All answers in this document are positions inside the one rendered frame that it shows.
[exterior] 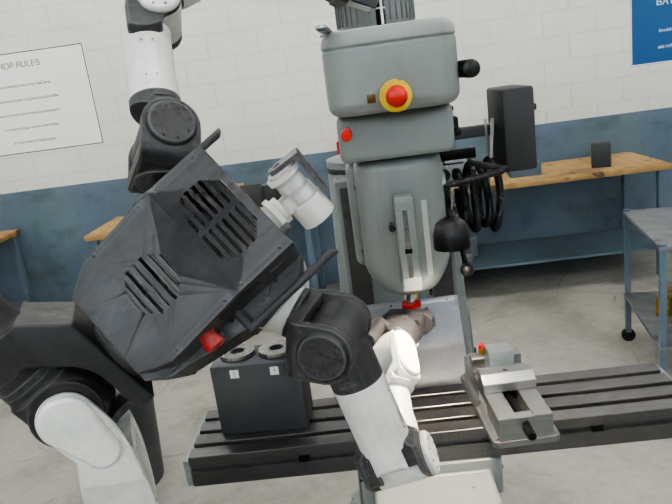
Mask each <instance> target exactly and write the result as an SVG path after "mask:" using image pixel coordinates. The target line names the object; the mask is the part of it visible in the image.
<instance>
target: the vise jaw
mask: <svg viewBox="0 0 672 504"><path fill-rule="evenodd" d="M477 376H478V382H479V386H480V388H481V389H482V391H483V393H484V394H491V393H498V392H506V391H513V390H521V389H528V388H536V378H535V374H534V371H533V369H532V367H531V366H530V365H529V363H528V362H525V363H517V364H510V365H502V366H494V367H487V368H479V369H477Z"/></svg>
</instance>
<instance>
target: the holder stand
mask: <svg viewBox="0 0 672 504"><path fill-rule="evenodd" d="M210 373H211V378H212V383H213V388H214V393H215V398H216V403H217V408H218V413H219V419H220V424H221V429H222V434H223V435H229V434H241V433H254V432H267V431H279V430H292V429H305V428H308V425H309V421H310V416H311V411H312V407H313V401H312V394H311V388H310V382H305V381H299V380H294V379H291V378H289V377H288V376H287V375H286V340H276V341H271V342H268V343H265V344H263V345H252V344H247V343H245V344H240V345H238V346H237V347H235V348H234V349H232V350H231V351H229V352H228V353H227V354H226V355H223V356H221V357H220V358H218V359H216V360H215V361H214V362H213V363H212V365H211V367H210Z"/></svg>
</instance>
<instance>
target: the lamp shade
mask: <svg viewBox="0 0 672 504"><path fill-rule="evenodd" d="M433 245H434V250H435V251H438V252H458V251H463V250H466V249H468V248H470V247H471V241H470V232H469V229H468V227H467V225H466V222H465V221H464V220H463V219H461V218H459V217H457V216H452V217H446V216H445V217H443V218H441V219H440V220H439V221H438V222H437V223H436V224H435V227H434V232H433Z"/></svg>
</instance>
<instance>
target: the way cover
mask: <svg viewBox="0 0 672 504"><path fill-rule="evenodd" d="M419 300H420V301H421V307H422V309H423V308H424V307H428V310H429V311H430V312H431V313H432V314H433V315H434V317H435V320H436V327H433V329H432V330H431V331H430V332H429V333H428V334H424V335H423V337H422V338H421V340H419V342H418V343H419V345H418V347H417V348H416V351H417V356H418V361H419V365H420V370H421V371H420V372H419V373H420V380H419V382H418V383H417V384H416V385H414V389H415V388H424V387H433V386H443V385H451V384H459V383H460V384H461V383H462V381H461V374H463V373H465V364H464V355H467V351H466V346H465V340H464V333H463V326H462V320H461V313H460V306H459V299H458V294H457V295H448V296H439V297H431V298H422V299H419ZM402 302H403V301H396V302H388V303H379V304H370V305H366V306H367V307H368V309H369V311H370V313H372V314H371V317H373V318H372V321H373V319H374V318H376V317H382V318H383V316H382V315H383V314H386V313H387V311H388V310H389V309H401V308H402V305H401V303H402ZM449 304H450V305H449ZM454 308H455V309H454ZM456 308H457V309H456ZM437 314H438V316H437ZM454 314H455V315H454ZM438 320H439V321H438ZM443 322H444V323H443ZM454 326H455V327H454ZM443 328H444V329H445V330H444V329H443ZM440 329H441V330H440ZM439 336H440V337H441V338H440V337H439ZM442 342H443V343H442ZM452 343H453V344H452ZM450 344H451V346H450ZM444 346H445V347H444ZM456 347H457V348H456ZM460 347H461V348H460ZM439 349H440V350H439ZM428 351H429V352H428ZM437 354H438V355H437ZM419 358H420V359H419ZM434 358H435V359H434ZM432 371H434V372H432ZM460 372H461V373H460ZM425 373H426V374H425ZM444 374H445V375H444ZM425 376H426V377H425ZM424 378H425V379H424ZM455 378H457V379H455ZM425 381H426V382H425ZM431 381H432V382H431ZM441 381H442V382H441ZM422 382H423V383H422ZM424 383H425V384H424ZM429 385H430V386H429Z"/></svg>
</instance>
